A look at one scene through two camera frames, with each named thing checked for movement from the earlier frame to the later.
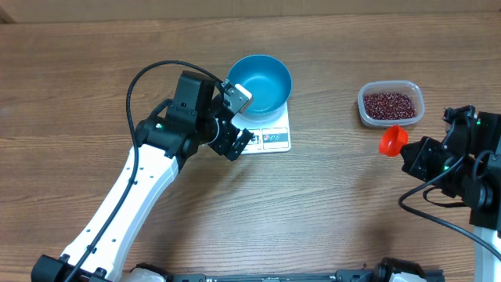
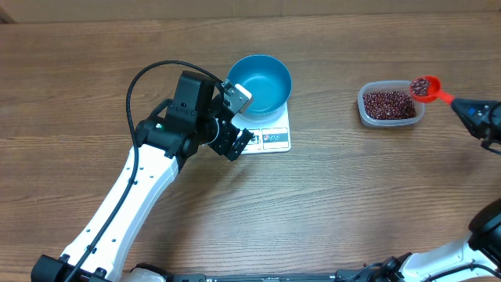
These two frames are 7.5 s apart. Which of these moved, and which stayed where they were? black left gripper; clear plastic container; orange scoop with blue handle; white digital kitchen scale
Moved: orange scoop with blue handle
Stayed: white digital kitchen scale; clear plastic container; black left gripper
